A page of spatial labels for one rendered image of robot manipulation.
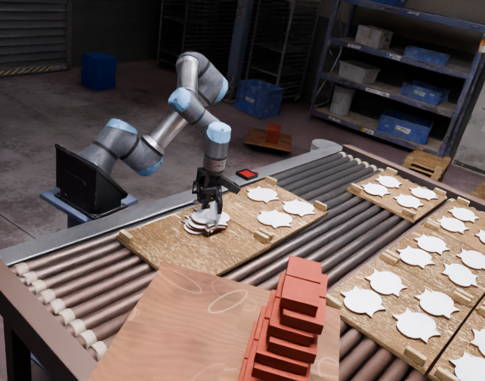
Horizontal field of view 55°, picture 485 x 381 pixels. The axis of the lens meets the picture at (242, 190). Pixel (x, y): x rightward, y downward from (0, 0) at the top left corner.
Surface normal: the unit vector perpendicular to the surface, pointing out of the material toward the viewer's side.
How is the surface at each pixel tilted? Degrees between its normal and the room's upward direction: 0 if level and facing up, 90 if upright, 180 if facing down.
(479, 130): 87
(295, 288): 0
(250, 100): 90
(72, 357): 0
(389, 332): 0
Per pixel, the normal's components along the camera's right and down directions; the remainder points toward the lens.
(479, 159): -0.57, 0.28
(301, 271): 0.17, -0.88
